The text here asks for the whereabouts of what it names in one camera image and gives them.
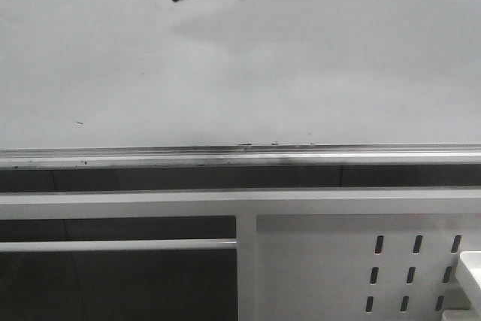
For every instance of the white whiteboard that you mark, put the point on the white whiteboard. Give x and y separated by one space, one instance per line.
99 83

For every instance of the white metal whiteboard stand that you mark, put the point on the white metal whiteboard stand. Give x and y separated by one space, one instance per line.
332 254

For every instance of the white plastic tray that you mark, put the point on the white plastic tray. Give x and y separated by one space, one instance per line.
468 276

